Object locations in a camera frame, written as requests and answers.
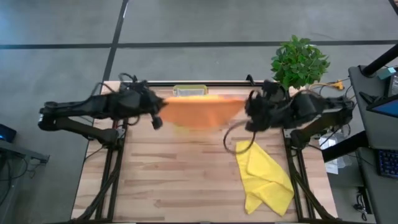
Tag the black desk beam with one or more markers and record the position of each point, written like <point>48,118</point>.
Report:
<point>345,146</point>

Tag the yellow translucent plastic bin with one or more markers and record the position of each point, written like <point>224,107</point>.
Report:
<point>174,91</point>

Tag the black slanted pole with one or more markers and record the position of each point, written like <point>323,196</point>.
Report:
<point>379,60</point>

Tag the grey desk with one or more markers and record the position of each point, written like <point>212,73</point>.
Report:
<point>373,133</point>

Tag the yellow microfiber towel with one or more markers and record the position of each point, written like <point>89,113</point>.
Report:
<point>264,180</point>

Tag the small teal box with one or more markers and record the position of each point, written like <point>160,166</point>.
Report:
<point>387,73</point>

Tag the green leafy plant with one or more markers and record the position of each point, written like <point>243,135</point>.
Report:
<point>298,62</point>

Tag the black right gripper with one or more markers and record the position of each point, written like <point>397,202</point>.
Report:
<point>270,109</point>

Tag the orange microfiber towel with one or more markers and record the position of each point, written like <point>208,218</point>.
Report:
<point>202,112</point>

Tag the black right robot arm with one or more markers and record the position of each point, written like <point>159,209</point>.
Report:
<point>323,109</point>

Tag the blue-screen laptop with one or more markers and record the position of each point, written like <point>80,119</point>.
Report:
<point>387,109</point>

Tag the grey metal stand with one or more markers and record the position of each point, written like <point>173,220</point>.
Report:
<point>21,151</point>

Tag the black backlit keyboard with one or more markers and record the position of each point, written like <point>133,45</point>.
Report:
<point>388,163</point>

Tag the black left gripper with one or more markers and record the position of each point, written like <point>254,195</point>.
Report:
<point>140,99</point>

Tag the black aluminium table frame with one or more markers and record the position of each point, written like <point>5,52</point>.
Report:
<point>217,83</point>

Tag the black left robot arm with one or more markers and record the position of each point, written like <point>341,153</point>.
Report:
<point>77,107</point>

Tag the black device blue light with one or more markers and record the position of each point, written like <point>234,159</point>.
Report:
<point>6,133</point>

